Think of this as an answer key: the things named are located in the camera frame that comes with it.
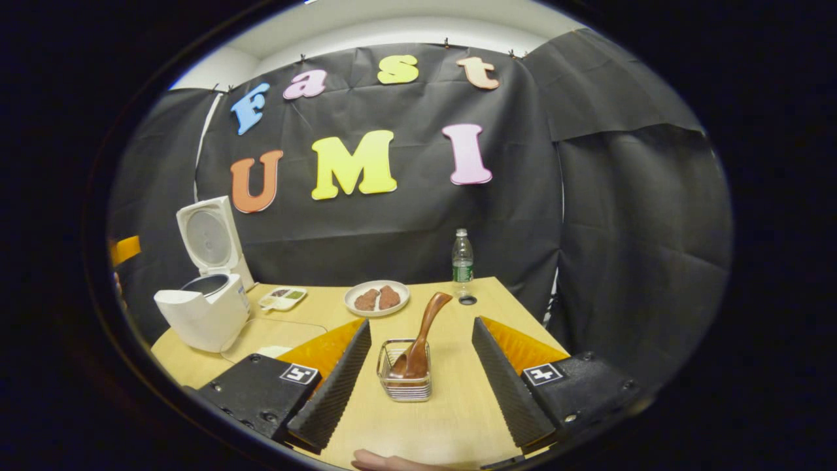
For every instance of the white rice cooker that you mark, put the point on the white rice cooker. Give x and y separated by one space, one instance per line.
203 317

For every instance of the black table grommet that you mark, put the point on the black table grommet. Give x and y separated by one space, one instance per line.
467 300

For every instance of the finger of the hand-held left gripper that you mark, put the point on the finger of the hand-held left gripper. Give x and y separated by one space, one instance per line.
125 250

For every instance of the brown wooden spoon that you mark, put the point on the brown wooden spoon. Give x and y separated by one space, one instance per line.
425 327

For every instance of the clear plastic water bottle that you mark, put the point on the clear plastic water bottle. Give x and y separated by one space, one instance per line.
462 268

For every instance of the black backdrop cloth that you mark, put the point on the black backdrop cloth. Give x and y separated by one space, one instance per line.
405 222

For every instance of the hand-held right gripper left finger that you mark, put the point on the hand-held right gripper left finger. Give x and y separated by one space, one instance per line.
333 392

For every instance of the white round plate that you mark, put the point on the white round plate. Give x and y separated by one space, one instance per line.
376 313

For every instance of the white divided condiment dish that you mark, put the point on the white divided condiment dish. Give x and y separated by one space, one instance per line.
282 299

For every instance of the brown meat piece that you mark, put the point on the brown meat piece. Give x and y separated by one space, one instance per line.
366 300
389 297

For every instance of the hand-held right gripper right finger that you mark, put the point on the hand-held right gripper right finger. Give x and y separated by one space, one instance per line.
503 386

